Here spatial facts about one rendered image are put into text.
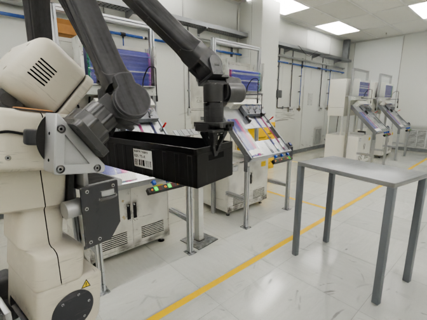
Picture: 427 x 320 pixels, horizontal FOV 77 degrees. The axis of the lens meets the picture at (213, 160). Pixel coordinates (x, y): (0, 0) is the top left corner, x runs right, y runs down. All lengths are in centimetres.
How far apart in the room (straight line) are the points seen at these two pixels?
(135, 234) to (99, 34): 193
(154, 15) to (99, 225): 55
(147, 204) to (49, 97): 177
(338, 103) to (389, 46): 344
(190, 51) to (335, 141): 546
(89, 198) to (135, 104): 27
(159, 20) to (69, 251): 62
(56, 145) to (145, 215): 188
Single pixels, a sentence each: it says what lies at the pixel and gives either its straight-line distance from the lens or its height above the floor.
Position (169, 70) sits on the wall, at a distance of 434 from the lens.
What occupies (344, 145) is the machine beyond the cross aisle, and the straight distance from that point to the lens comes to 597.
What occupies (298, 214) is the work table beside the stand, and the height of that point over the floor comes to 37.
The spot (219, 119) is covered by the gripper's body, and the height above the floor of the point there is 120.
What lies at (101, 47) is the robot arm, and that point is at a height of 136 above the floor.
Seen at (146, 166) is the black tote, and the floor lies 105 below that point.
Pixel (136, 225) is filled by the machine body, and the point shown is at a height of 26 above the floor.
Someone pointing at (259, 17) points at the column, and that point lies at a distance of 519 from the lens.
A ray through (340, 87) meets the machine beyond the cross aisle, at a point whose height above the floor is 155.
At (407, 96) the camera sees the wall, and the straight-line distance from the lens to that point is 885.
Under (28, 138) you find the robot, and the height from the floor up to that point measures 118.
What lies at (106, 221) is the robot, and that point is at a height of 94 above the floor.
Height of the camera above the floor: 124
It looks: 12 degrees down
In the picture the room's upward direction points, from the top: straight up
